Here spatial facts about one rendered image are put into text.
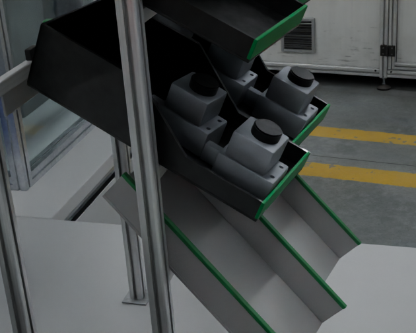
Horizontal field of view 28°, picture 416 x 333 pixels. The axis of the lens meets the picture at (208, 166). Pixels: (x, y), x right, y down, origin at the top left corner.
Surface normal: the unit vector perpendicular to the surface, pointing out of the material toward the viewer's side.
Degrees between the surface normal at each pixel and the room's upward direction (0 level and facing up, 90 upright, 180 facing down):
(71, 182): 0
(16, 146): 90
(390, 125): 0
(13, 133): 90
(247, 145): 90
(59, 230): 0
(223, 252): 45
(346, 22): 90
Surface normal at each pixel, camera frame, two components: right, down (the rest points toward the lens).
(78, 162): -0.07, -0.91
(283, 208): 0.59, -0.56
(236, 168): -0.43, 0.40
